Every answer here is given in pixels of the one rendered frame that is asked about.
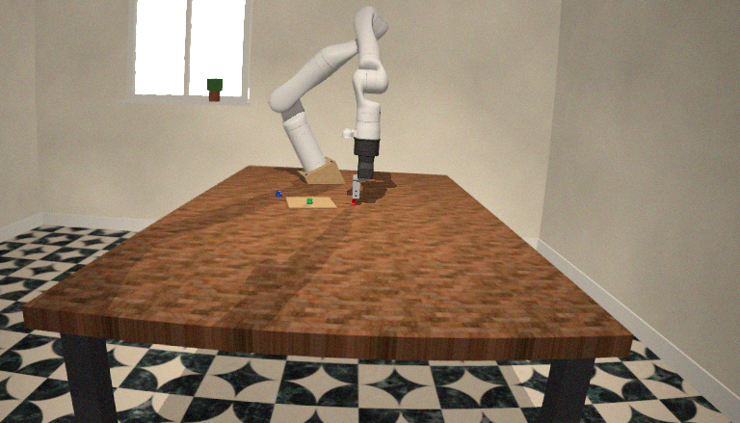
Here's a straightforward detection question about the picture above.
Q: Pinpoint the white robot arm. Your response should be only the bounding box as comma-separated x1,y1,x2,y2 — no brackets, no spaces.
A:
269,6,388,172

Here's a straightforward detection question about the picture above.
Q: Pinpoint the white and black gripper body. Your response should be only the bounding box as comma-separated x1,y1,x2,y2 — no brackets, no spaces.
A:
342,121,381,178

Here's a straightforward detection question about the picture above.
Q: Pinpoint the tan square mat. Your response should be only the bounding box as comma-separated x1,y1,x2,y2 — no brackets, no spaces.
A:
285,197,337,208

